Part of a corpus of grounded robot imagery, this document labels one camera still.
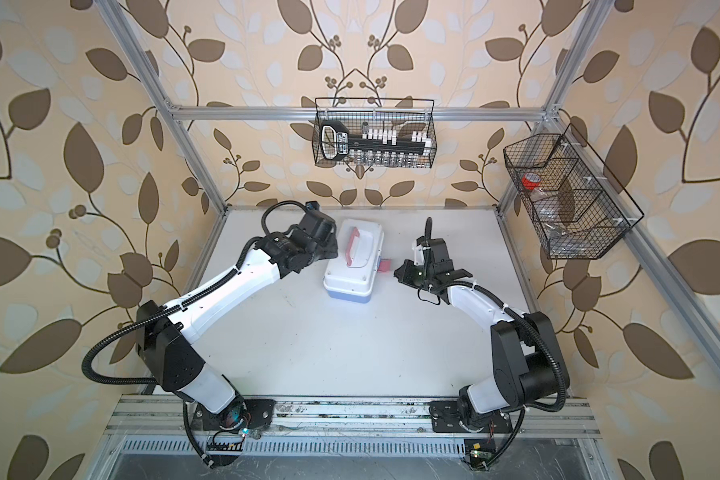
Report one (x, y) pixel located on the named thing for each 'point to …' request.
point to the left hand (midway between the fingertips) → (333, 239)
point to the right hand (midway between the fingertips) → (396, 274)
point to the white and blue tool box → (353, 265)
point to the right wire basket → (579, 208)
